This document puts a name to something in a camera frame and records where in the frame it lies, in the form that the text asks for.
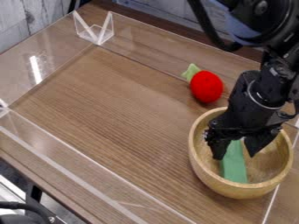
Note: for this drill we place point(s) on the clear acrylic front wall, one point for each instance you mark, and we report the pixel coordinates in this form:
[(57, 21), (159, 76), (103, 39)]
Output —
[(87, 187)]

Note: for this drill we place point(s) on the red plush strawberry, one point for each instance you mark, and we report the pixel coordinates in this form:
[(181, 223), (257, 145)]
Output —
[(206, 84)]

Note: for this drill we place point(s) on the brown wooden bowl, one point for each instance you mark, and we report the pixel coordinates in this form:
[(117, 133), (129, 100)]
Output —
[(268, 167)]

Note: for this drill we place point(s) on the green rectangular block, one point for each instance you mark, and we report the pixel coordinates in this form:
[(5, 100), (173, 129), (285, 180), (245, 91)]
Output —
[(233, 164)]

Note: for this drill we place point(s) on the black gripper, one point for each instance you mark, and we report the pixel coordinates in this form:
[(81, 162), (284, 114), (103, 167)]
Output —
[(252, 118)]

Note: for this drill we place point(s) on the clear acrylic corner bracket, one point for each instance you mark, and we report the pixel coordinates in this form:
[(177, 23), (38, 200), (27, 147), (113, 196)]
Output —
[(97, 34)]

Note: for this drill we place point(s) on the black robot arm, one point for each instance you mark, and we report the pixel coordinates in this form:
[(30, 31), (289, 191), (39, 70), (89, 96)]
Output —
[(268, 23)]

